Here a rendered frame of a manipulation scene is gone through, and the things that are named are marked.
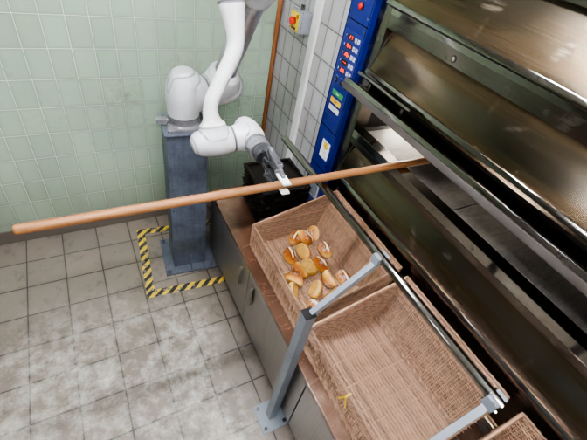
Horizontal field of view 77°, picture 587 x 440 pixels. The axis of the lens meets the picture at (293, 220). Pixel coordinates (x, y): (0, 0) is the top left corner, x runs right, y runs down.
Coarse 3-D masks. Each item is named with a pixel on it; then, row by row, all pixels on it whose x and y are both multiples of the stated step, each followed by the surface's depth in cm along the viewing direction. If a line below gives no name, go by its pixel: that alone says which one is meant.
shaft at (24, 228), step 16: (416, 160) 157; (304, 176) 135; (320, 176) 136; (336, 176) 140; (208, 192) 119; (224, 192) 120; (240, 192) 123; (256, 192) 126; (128, 208) 108; (144, 208) 110; (160, 208) 112; (16, 224) 96; (32, 224) 98; (48, 224) 99; (64, 224) 101
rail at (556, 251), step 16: (352, 80) 148; (368, 96) 141; (384, 112) 135; (448, 160) 115; (464, 176) 111; (480, 192) 107; (528, 224) 97; (544, 240) 94; (560, 256) 91; (576, 272) 89
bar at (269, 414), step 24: (288, 144) 156; (312, 168) 145; (384, 264) 115; (408, 288) 109; (312, 312) 123; (288, 360) 143; (456, 360) 97; (288, 384) 159; (480, 384) 92; (264, 408) 188; (480, 408) 91; (264, 432) 180
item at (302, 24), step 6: (294, 12) 186; (300, 12) 183; (306, 12) 184; (300, 18) 184; (306, 18) 185; (294, 24) 189; (300, 24) 186; (306, 24) 187; (294, 30) 189; (300, 30) 188; (306, 30) 189
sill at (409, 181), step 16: (368, 144) 168; (384, 160) 160; (400, 176) 154; (416, 176) 154; (416, 192) 148; (432, 192) 147; (432, 208) 142; (448, 208) 141; (448, 224) 137; (464, 224) 136; (464, 240) 132; (480, 240) 131; (480, 256) 127; (496, 256) 126; (496, 272) 123; (512, 272) 121; (512, 288) 119; (528, 288) 117; (528, 304) 116; (544, 304) 114; (544, 320) 112; (560, 320) 110; (560, 336) 109; (576, 336) 106; (576, 352) 106
